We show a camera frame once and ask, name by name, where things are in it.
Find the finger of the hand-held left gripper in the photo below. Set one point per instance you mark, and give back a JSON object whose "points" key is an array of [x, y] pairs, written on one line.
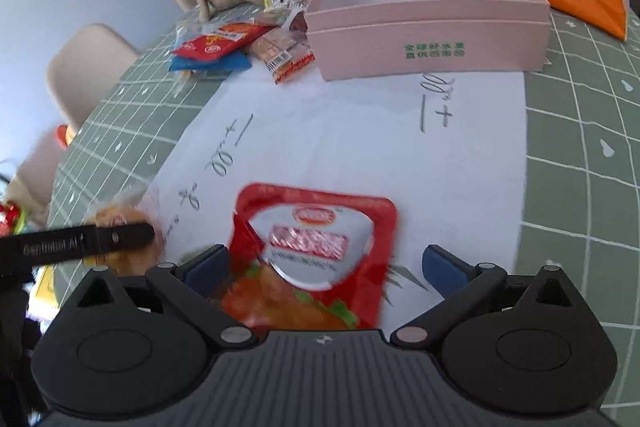
{"points": [[125, 237]]}

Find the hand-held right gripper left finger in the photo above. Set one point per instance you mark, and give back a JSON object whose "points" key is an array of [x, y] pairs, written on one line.
{"points": [[206, 268]]}

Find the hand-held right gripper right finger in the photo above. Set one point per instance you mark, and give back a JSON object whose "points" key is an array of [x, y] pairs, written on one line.
{"points": [[442, 269]]}

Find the round yellow bread toy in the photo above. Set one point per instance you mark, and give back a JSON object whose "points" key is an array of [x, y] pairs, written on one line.
{"points": [[125, 214]]}

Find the red snack packet white label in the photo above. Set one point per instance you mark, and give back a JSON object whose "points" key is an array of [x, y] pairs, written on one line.
{"points": [[320, 247]]}

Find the pink cardboard box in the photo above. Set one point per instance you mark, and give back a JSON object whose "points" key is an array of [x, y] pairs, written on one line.
{"points": [[425, 37]]}

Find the red toy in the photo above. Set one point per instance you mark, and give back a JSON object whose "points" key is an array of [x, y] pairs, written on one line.
{"points": [[10, 218]]}

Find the small orange object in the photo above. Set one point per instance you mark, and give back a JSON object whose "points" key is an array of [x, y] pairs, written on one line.
{"points": [[64, 136]]}

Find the white paper sheet with writing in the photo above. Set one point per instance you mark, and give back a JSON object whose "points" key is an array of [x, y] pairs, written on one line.
{"points": [[325, 132]]}

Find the blue snack packet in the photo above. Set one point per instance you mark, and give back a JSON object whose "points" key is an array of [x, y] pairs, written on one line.
{"points": [[210, 64]]}

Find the green grid tablecloth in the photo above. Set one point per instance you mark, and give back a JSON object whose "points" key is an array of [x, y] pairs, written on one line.
{"points": [[580, 132]]}

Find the flat red snack packet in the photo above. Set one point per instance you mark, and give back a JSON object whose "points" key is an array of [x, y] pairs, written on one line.
{"points": [[220, 39]]}

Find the small clear candy wrapper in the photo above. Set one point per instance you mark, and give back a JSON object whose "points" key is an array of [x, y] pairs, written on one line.
{"points": [[285, 0]]}

